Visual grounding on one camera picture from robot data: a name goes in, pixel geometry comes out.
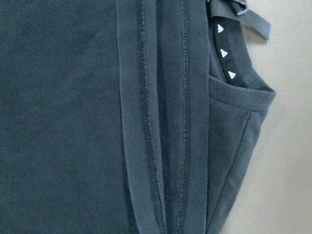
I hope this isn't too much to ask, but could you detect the black graphic t-shirt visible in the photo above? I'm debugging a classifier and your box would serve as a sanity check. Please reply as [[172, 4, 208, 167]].
[[0, 0, 276, 234]]

